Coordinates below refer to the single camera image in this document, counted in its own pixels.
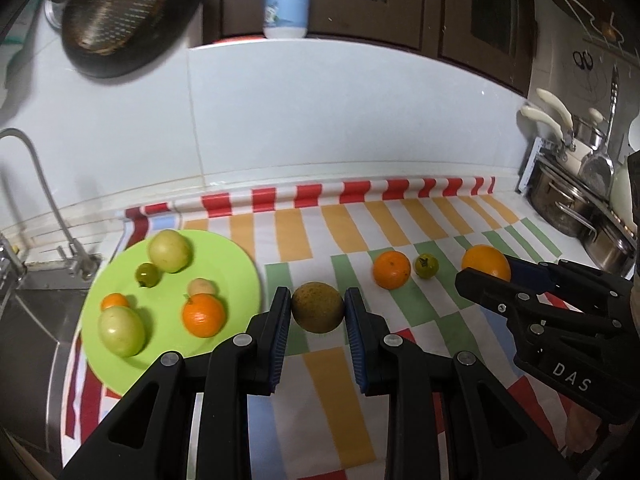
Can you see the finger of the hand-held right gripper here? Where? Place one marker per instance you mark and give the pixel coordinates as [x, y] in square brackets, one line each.
[522, 270]
[490, 292]

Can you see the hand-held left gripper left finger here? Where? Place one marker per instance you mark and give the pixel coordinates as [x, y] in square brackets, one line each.
[280, 340]

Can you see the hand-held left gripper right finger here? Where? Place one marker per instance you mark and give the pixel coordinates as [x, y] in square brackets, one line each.
[357, 340]

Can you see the small brownish-green round fruit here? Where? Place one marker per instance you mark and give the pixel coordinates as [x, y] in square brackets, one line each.
[317, 307]

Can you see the orange with stem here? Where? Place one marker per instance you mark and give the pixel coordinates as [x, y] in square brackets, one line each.
[203, 315]

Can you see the green plate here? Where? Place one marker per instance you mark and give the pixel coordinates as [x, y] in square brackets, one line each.
[230, 270]

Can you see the small tan fruit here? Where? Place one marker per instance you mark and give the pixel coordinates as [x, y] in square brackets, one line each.
[201, 287]

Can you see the large yellow-green guava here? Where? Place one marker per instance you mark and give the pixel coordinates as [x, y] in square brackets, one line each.
[170, 250]

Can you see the green tomato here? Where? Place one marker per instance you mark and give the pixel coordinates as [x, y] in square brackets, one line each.
[147, 274]
[426, 265]

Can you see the large green guava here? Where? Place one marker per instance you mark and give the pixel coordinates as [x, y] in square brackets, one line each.
[122, 331]

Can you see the small orange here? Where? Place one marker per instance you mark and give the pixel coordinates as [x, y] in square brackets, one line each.
[115, 301]

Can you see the person's right hand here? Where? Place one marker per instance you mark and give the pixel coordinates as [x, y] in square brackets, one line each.
[582, 430]

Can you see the large steel pot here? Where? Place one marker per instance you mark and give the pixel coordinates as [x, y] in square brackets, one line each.
[557, 200]

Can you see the striped colourful tablecloth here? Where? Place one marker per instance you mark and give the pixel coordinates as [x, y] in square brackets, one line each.
[340, 225]

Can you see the white kettle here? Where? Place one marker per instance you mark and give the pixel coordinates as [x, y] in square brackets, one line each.
[622, 192]

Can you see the steel pot with lid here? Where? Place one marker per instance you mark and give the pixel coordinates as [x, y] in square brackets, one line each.
[587, 132]

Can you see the black scissors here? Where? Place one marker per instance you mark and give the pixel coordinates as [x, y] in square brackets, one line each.
[583, 59]

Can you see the steel sink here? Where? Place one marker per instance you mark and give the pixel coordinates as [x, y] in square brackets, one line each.
[35, 350]

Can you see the thin gooseneck faucet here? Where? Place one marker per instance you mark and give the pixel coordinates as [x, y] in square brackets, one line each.
[50, 195]

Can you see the black frying pan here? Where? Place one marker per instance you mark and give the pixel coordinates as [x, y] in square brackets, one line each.
[150, 45]

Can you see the gold perforated colander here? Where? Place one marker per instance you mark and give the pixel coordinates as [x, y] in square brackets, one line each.
[115, 5]

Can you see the dark wooden window frame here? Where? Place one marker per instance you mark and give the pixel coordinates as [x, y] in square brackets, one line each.
[425, 5]

